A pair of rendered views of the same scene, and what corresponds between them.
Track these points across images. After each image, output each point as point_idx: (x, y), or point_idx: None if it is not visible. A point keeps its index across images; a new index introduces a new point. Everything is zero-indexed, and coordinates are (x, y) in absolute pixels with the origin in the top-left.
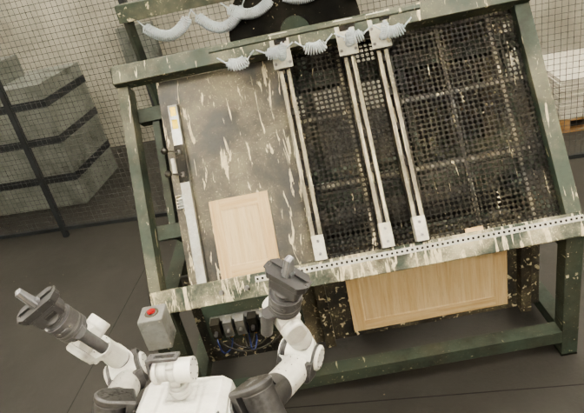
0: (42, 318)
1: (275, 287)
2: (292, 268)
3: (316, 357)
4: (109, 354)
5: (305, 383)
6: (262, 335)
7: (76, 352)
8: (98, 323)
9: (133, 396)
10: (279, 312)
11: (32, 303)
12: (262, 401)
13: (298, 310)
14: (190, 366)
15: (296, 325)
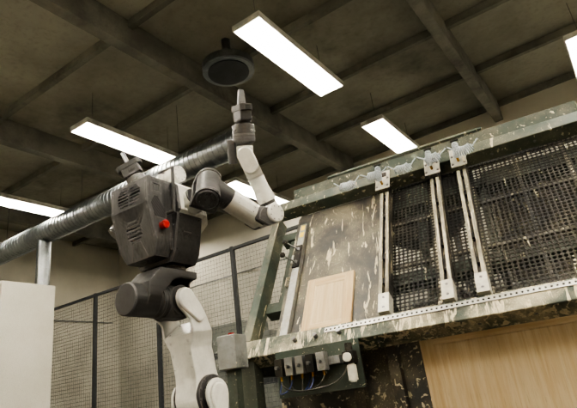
0: (126, 169)
1: (234, 117)
2: (243, 99)
3: (270, 204)
4: None
5: (256, 217)
6: (228, 163)
7: None
8: None
9: None
10: (234, 133)
11: (125, 160)
12: (204, 174)
13: (247, 136)
14: (178, 167)
15: (245, 147)
